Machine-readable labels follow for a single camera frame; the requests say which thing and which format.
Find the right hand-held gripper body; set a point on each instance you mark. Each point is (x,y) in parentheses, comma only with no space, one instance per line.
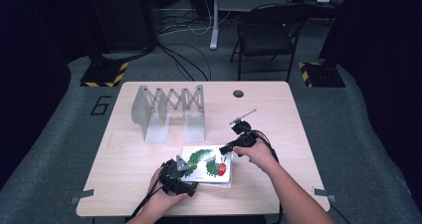
(248,138)

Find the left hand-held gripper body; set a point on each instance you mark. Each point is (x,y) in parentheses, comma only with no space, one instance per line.
(170,177)

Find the white caterpillar picture book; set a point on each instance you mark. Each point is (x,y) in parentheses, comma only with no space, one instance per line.
(207,166)

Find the person's right hand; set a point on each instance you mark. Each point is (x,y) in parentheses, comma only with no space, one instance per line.
(258,156)

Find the person's left hand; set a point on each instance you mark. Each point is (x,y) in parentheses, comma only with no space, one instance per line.
(162,200)

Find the black table grommet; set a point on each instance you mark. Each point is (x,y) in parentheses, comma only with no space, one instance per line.
(238,93)

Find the grey expandable metal book rack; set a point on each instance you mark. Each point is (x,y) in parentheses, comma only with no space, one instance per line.
(156,117)

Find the black stand with striped base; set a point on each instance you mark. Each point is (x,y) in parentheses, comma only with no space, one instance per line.
(323,74)
(103,73)

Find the black folding chair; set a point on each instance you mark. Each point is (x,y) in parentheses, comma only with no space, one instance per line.
(265,35)

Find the white-legged grey desk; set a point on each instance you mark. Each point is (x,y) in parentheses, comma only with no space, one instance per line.
(214,25)

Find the black cabinet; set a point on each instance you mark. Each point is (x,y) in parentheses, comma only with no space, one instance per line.
(126,18)

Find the grey table edge bracket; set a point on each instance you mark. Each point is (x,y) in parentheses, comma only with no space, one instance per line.
(323,193)
(83,195)

